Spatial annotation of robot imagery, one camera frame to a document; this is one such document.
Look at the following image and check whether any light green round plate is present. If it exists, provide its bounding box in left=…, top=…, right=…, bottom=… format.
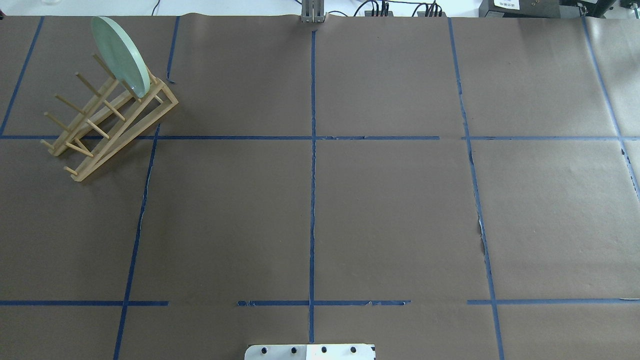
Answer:
left=91, top=16, right=151, bottom=98

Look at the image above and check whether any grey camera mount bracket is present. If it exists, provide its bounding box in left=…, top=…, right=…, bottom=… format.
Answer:
left=297, top=0, right=326, bottom=24

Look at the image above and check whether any wooden plate drying rack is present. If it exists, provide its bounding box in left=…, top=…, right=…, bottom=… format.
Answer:
left=40, top=53, right=179, bottom=182

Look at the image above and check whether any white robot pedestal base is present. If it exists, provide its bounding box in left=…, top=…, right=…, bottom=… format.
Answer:
left=244, top=343, right=377, bottom=360

